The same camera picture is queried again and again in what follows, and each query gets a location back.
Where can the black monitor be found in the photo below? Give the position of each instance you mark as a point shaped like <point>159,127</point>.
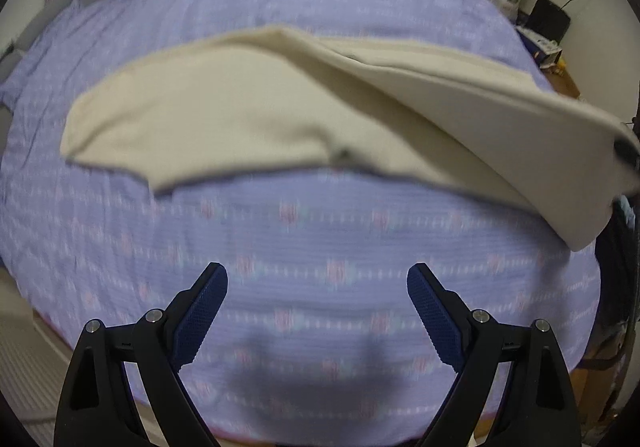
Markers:
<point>549,18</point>

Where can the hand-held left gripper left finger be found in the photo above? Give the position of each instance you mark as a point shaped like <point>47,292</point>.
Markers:
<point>200,312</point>

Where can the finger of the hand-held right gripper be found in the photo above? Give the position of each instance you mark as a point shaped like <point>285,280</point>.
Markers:
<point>624,149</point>

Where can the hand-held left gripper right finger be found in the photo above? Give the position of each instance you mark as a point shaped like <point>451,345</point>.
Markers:
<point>435,312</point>

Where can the purple patterned blanket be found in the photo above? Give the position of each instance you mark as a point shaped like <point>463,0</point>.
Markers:
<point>300,247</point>

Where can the cream pants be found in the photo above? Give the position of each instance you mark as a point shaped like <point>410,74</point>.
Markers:
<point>250,112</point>

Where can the dark bag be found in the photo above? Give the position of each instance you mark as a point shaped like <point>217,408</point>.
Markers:
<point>622,237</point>

